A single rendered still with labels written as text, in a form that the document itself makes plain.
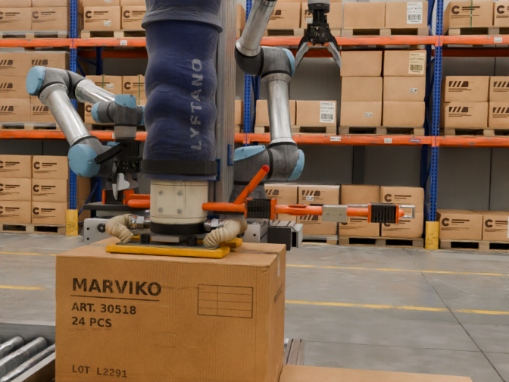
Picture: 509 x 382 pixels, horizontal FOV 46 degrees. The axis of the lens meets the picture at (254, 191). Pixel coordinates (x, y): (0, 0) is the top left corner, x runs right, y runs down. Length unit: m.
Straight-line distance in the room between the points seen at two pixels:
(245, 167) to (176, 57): 0.62
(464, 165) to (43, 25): 7.01
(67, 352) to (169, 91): 0.78
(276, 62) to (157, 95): 0.76
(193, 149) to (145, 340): 0.54
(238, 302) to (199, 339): 0.15
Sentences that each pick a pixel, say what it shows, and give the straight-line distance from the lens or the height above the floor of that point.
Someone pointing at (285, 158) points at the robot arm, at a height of 1.23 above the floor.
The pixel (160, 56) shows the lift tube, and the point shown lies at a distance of 1.74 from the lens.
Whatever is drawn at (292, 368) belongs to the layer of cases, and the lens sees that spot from 2.02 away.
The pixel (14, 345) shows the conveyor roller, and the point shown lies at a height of 0.54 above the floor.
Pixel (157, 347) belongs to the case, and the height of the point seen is 0.70.
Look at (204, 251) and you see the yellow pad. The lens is 1.65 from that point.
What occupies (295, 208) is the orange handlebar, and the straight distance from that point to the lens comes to 1.71.
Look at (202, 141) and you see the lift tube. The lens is 1.72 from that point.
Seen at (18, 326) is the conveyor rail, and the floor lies 0.58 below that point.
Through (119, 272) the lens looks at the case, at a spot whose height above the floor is 0.90.
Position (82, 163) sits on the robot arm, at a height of 1.19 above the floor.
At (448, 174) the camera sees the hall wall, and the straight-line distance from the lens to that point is 10.27.
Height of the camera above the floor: 1.22
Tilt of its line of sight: 3 degrees down
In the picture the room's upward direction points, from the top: 1 degrees clockwise
